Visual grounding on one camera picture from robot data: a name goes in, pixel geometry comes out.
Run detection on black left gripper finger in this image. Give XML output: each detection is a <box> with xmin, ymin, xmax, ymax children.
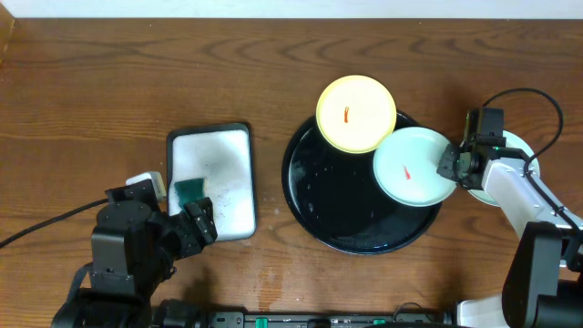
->
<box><xmin>192</xmin><ymin>212</ymin><xmax>218</xmax><ymax>244</ymax></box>
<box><xmin>182</xmin><ymin>197</ymin><xmax>213</xmax><ymax>219</ymax></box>

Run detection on green scrubbing sponge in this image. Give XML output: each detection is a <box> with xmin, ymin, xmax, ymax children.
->
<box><xmin>174</xmin><ymin>179</ymin><xmax>205</xmax><ymax>209</ymax></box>

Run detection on light green plate front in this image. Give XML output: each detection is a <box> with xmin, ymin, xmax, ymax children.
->
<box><xmin>468</xmin><ymin>130</ymin><xmax>541</xmax><ymax>207</ymax></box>

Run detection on light green plate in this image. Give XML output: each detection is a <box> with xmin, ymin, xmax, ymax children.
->
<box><xmin>468</xmin><ymin>130</ymin><xmax>541</xmax><ymax>207</ymax></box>
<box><xmin>373</xmin><ymin>127</ymin><xmax>456</xmax><ymax>207</ymax></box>

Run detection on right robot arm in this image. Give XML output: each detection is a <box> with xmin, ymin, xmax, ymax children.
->
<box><xmin>437</xmin><ymin>144</ymin><xmax>582</xmax><ymax>328</ymax></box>

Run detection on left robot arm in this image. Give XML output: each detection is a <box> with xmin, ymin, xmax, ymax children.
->
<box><xmin>51</xmin><ymin>198</ymin><xmax>218</xmax><ymax>328</ymax></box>

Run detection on black rectangular foam tray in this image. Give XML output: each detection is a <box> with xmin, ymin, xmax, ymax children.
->
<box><xmin>167</xmin><ymin>123</ymin><xmax>257</xmax><ymax>241</ymax></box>

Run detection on round black serving tray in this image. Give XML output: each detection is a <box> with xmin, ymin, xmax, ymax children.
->
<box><xmin>281</xmin><ymin>117</ymin><xmax>442</xmax><ymax>255</ymax></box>

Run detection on yellow plate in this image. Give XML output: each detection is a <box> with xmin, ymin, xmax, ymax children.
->
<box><xmin>316</xmin><ymin>75</ymin><xmax>397</xmax><ymax>154</ymax></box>

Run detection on right black cable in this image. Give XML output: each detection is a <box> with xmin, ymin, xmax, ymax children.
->
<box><xmin>481</xmin><ymin>87</ymin><xmax>583</xmax><ymax>229</ymax></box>

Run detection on black cable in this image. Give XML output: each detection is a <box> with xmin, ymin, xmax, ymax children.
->
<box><xmin>0</xmin><ymin>198</ymin><xmax>110</xmax><ymax>250</ymax></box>
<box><xmin>481</xmin><ymin>87</ymin><xmax>583</xmax><ymax>229</ymax></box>

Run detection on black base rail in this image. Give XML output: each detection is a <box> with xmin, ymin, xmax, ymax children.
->
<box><xmin>152</xmin><ymin>299</ymin><xmax>502</xmax><ymax>328</ymax></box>

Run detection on left black cable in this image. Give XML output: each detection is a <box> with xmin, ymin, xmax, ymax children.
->
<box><xmin>0</xmin><ymin>198</ymin><xmax>110</xmax><ymax>250</ymax></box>

